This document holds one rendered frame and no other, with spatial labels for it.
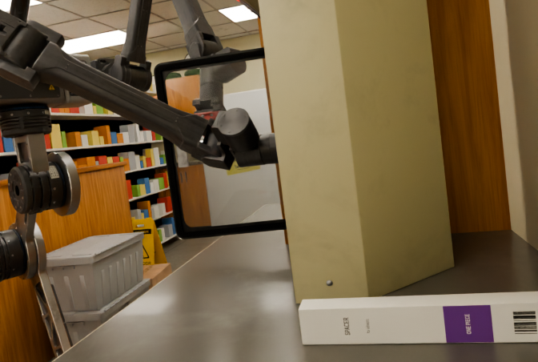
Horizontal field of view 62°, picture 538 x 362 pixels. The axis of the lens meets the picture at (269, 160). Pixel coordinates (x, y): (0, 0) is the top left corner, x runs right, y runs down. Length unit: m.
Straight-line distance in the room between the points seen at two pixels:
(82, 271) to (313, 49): 2.36
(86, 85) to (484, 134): 0.79
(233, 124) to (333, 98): 0.19
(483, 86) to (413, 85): 0.31
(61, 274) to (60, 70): 2.16
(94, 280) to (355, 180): 2.31
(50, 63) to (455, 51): 0.79
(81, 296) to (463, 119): 2.39
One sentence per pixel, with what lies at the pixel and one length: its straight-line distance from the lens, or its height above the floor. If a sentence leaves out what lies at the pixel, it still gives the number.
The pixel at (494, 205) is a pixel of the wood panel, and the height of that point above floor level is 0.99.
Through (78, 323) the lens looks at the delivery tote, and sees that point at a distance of 2.95.
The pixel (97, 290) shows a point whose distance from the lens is 2.87.
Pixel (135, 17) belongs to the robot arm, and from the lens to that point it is 1.43.
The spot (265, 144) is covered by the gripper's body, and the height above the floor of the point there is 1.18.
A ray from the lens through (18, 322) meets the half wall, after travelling 3.10.
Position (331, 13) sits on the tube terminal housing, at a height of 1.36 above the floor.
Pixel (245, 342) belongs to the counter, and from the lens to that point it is 0.63.
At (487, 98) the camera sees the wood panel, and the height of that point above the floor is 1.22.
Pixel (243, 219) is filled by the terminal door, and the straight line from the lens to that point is 1.01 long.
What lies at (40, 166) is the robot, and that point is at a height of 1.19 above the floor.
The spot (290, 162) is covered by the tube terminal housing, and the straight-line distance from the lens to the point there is 0.67.
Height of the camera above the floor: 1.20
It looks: 3 degrees down
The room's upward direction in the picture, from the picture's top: 7 degrees counter-clockwise
